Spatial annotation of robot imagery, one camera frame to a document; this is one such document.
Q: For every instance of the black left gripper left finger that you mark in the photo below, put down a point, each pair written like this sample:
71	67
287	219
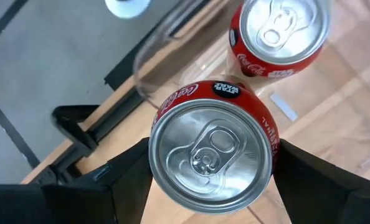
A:
119	193

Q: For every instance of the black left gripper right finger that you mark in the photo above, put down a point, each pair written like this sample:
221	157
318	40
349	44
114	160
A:
322	193

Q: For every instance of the red Coca-Cola can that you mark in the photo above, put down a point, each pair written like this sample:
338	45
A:
281	28
210	155

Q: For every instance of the small white bin sticker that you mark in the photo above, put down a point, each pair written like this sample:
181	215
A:
283	106

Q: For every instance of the clear plastic bin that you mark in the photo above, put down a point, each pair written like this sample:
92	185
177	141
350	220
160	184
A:
203	62

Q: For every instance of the white pole stand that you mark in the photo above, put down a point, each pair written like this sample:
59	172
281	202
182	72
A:
127	7

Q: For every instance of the black table frame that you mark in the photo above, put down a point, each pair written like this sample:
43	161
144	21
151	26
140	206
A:
76	133

